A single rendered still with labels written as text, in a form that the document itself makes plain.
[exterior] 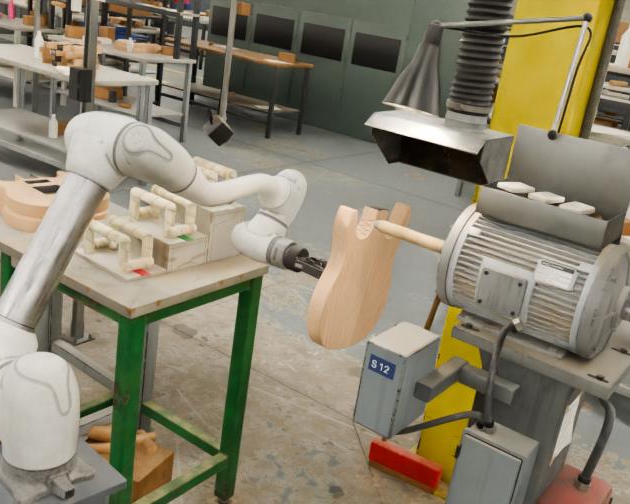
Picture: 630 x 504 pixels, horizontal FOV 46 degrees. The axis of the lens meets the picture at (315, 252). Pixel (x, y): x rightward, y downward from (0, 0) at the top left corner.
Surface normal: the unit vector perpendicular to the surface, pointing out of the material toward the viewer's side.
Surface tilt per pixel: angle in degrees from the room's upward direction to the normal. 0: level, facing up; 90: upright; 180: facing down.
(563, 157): 90
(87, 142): 63
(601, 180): 90
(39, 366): 6
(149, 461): 0
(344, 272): 91
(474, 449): 90
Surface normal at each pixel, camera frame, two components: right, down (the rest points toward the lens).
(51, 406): 0.64, 0.10
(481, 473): -0.59, 0.18
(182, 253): 0.76, 0.32
